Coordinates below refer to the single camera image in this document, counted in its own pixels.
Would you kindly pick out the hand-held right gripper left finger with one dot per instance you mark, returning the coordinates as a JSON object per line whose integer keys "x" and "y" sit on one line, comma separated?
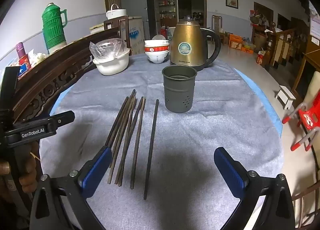
{"x": 96, "y": 170}

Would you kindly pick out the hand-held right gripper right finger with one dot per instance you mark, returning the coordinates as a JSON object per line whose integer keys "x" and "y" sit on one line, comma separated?
{"x": 230, "y": 170}

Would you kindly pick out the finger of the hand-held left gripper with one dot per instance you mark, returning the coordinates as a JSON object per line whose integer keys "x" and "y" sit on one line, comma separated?
{"x": 66, "y": 117}

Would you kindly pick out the grey metal chopstick holder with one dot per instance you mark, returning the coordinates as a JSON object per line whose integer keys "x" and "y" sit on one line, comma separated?
{"x": 178, "y": 95}

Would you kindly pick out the person's left hand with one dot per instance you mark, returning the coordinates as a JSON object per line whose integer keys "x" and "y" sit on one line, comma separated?
{"x": 28, "y": 170}

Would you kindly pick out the carved dark wooden cabinet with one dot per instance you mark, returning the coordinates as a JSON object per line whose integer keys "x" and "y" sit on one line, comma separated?
{"x": 57, "y": 70}

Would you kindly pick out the grey tablecloth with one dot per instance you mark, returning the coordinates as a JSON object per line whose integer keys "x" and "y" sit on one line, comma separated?
{"x": 200, "y": 125}

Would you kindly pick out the blue and white box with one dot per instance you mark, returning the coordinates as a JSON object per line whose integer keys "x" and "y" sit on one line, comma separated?
{"x": 22, "y": 70}

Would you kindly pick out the blue table cover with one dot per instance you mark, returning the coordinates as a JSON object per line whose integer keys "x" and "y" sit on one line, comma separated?
{"x": 277, "y": 123}

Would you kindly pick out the white plastic bag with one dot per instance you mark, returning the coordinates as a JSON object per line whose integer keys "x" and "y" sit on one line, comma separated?
{"x": 38, "y": 57}

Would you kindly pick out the white plastic basin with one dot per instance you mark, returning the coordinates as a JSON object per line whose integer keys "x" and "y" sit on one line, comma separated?
{"x": 112, "y": 66}

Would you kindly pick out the red box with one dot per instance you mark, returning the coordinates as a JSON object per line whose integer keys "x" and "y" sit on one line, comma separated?
{"x": 25, "y": 60}

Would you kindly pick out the clear plastic bag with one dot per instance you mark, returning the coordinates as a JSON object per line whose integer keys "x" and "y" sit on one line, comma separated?
{"x": 107, "y": 47}

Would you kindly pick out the magenta can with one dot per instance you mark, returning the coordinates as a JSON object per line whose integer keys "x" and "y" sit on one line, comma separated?
{"x": 20, "y": 50}

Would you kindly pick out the green thermos flask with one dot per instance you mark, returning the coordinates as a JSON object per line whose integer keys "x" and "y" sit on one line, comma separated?
{"x": 53, "y": 30}

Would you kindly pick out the red child chair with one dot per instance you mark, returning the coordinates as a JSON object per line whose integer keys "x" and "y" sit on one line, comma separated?
{"x": 308, "y": 117}

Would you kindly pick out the white step stool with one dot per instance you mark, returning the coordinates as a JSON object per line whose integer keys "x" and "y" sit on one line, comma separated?
{"x": 285, "y": 92}

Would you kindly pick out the dark wooden chair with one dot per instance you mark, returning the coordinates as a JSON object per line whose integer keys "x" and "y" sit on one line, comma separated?
{"x": 125, "y": 32}

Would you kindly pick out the white chest freezer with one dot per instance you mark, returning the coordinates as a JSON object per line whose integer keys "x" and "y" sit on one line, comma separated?
{"x": 136, "y": 35}

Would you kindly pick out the white bowl blue print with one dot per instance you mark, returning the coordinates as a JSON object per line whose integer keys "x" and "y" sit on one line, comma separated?
{"x": 157, "y": 58}

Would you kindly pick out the white bowl red band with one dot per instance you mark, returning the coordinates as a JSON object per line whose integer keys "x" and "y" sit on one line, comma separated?
{"x": 153, "y": 49}

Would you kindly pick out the white lidded pot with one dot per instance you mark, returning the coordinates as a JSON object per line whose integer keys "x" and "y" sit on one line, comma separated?
{"x": 116, "y": 14}

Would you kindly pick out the flat orange cardboard box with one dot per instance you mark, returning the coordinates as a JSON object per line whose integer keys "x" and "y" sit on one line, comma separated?
{"x": 247, "y": 50}

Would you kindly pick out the grey refrigerator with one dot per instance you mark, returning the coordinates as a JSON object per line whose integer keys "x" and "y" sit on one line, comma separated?
{"x": 135, "y": 2}

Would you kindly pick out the wooden stair banister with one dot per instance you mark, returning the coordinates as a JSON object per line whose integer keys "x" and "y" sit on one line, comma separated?
{"x": 271, "y": 42}

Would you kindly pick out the wooden side table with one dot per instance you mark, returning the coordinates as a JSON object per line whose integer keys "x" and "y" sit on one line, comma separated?
{"x": 312, "y": 57}

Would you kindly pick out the gold electric kettle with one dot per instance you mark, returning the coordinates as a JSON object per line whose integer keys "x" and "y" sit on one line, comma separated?
{"x": 186, "y": 37}

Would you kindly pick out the light wooden chair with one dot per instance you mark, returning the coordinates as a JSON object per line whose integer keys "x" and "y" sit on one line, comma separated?
{"x": 217, "y": 20}

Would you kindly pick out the wooden display cabinet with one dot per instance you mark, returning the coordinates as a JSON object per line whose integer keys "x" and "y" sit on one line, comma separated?
{"x": 165, "y": 2}

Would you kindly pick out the red wall decorations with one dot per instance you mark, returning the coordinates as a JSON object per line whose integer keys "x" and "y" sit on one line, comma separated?
{"x": 256, "y": 17}

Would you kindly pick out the pink wall calendar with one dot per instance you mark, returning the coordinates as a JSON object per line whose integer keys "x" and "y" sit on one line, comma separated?
{"x": 315, "y": 27}

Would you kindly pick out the framed wall picture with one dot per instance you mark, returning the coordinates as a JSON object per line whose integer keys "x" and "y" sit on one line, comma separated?
{"x": 231, "y": 0}

